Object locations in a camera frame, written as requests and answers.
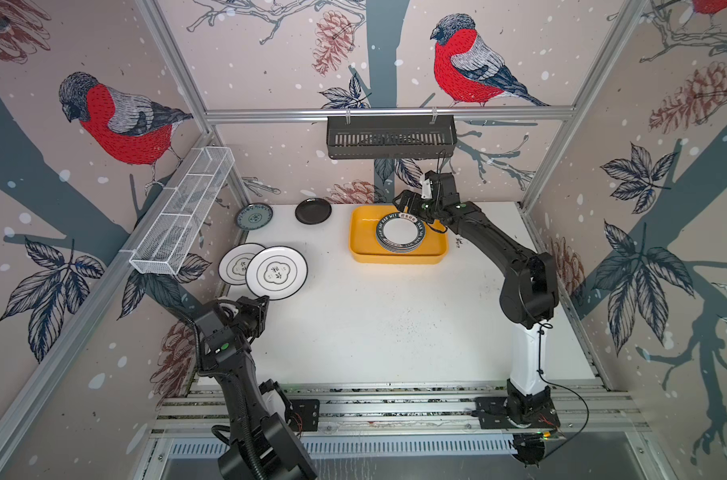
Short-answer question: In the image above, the green rim plate back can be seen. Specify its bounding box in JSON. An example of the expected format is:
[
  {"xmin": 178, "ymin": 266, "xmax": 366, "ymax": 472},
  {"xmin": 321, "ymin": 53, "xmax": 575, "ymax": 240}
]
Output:
[{"xmin": 375, "ymin": 212, "xmax": 427, "ymax": 253}]

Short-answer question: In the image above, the white plate green motif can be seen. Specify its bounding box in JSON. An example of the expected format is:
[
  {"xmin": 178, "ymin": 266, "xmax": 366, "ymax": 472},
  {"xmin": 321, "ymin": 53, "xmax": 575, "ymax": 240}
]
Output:
[{"xmin": 218, "ymin": 243, "xmax": 265, "ymax": 286}]

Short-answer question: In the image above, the small black plate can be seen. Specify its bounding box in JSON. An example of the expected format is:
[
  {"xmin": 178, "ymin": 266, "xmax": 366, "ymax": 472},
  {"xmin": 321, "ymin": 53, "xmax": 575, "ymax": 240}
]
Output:
[{"xmin": 294, "ymin": 198, "xmax": 332, "ymax": 225}]

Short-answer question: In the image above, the small teal patterned plate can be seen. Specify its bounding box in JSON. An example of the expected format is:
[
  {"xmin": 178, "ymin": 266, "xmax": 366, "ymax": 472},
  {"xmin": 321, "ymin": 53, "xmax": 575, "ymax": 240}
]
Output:
[{"xmin": 235, "ymin": 203, "xmax": 273, "ymax": 231}]

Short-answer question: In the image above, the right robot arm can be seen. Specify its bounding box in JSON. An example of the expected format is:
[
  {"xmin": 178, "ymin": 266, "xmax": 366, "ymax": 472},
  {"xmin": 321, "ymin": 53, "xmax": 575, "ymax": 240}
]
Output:
[{"xmin": 393, "ymin": 171, "xmax": 559, "ymax": 426}]

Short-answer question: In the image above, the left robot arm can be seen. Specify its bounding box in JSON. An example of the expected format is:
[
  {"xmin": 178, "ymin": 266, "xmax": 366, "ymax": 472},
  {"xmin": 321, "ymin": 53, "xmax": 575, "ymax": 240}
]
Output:
[{"xmin": 187, "ymin": 296, "xmax": 317, "ymax": 479}]

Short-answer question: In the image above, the yellow plastic bin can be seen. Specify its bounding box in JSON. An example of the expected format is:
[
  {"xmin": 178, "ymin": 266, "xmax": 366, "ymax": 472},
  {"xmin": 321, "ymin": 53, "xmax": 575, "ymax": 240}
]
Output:
[{"xmin": 349, "ymin": 205, "xmax": 449, "ymax": 265}]

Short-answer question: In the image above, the black hanging basket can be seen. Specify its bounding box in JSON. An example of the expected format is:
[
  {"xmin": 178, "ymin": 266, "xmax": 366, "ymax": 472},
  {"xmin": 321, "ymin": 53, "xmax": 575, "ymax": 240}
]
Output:
[{"xmin": 326, "ymin": 115, "xmax": 457, "ymax": 160}]

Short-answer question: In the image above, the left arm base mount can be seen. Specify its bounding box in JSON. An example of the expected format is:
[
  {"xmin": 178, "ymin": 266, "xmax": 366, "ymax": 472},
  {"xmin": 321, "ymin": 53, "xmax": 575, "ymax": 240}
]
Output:
[{"xmin": 283, "ymin": 399, "xmax": 320, "ymax": 434}]

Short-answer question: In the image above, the horizontal aluminium rail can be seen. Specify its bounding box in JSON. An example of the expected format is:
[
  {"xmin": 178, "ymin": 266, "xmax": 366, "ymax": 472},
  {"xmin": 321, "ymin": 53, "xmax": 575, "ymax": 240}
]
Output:
[{"xmin": 204, "ymin": 106, "xmax": 577, "ymax": 125}]

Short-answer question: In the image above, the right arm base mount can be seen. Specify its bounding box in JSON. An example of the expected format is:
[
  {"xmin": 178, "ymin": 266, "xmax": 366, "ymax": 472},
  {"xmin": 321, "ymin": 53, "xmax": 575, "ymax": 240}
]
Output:
[{"xmin": 471, "ymin": 396, "xmax": 561, "ymax": 431}]

